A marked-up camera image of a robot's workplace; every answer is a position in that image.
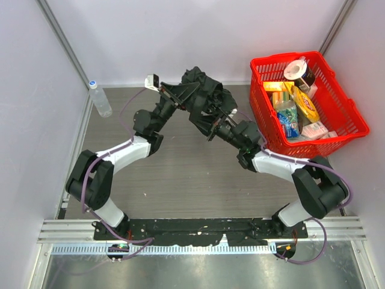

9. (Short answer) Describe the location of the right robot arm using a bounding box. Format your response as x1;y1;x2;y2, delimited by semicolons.
189;113;352;235

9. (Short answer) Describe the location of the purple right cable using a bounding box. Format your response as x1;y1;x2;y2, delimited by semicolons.
237;111;353;265

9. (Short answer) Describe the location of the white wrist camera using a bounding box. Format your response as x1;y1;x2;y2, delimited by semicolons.
144;74;159;92
229;108;238;118

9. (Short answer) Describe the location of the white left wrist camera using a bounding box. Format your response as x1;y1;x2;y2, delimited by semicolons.
144;74;159;92

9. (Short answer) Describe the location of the black folding umbrella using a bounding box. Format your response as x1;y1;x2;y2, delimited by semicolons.
181;66;238;117

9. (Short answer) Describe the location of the pink white box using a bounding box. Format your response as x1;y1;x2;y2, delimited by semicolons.
301;122;328;140

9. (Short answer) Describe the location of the white slotted cable duct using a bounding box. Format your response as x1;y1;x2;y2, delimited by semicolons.
51;243;277;256

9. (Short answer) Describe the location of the blue green snack packet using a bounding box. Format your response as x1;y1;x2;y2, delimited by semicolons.
277;108;300;138

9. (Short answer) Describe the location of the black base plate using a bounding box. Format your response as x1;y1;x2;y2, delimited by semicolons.
93;217;308;247

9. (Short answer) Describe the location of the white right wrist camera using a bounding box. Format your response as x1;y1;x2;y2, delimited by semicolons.
229;108;238;118

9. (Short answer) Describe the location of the yellow snack bag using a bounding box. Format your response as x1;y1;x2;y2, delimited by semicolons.
291;85;320;123

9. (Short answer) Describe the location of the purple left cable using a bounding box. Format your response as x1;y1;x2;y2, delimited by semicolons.
80;87;156;261

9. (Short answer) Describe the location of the red plastic basket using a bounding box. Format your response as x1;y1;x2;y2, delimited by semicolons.
250;51;370;158

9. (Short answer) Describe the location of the purple cable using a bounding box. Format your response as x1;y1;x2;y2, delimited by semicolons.
80;87;156;261
237;111;353;265

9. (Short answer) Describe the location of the clear plastic bottle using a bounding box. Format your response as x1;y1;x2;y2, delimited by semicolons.
88;81;112;117

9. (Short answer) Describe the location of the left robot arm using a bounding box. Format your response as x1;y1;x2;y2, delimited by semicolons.
65;82;200;240

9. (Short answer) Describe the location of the yellow box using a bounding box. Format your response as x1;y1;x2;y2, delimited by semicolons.
263;81;293;92

